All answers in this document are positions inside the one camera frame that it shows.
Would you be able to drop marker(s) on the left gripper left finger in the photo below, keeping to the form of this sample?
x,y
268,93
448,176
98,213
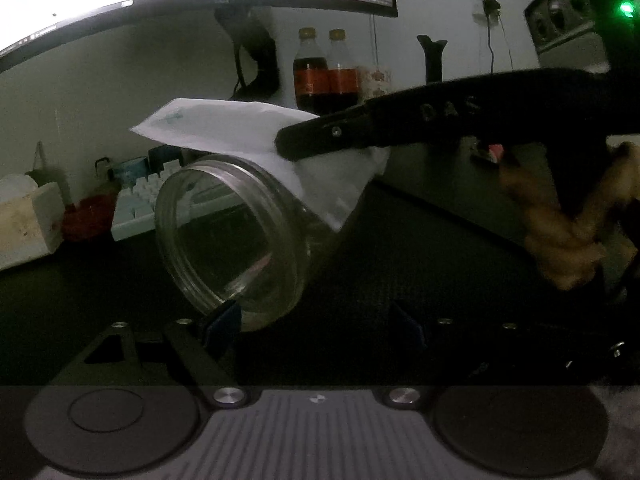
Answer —
x,y
186,352

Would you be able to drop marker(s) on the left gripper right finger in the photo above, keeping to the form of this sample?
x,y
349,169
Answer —
x,y
566,351

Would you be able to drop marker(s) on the white cloth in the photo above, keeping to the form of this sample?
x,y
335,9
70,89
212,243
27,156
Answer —
x,y
329,185

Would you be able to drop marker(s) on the person right hand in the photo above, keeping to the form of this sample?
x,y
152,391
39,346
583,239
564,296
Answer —
x,y
567,250

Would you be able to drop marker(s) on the black headphone stand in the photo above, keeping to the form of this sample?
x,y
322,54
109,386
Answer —
x,y
433,51

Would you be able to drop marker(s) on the pink round object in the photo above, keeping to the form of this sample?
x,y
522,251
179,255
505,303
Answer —
x,y
495,153

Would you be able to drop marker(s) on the white blue mechanical keyboard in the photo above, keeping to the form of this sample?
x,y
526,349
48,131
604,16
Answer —
x,y
200,196

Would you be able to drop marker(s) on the red box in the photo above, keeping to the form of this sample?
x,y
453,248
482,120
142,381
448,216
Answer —
x,y
92,218

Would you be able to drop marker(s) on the wooden tissue box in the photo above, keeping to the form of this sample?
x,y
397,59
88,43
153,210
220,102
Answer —
x,y
31,220

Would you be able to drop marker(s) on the green paper bag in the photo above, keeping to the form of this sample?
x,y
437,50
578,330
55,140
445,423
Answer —
x,y
43,173

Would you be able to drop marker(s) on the right cola bottle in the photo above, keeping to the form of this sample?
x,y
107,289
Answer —
x,y
343,73

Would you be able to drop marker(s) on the cola bottle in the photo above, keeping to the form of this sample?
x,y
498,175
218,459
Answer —
x,y
310,71
343,73

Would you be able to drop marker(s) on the left cola bottle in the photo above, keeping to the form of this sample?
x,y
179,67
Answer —
x,y
310,71

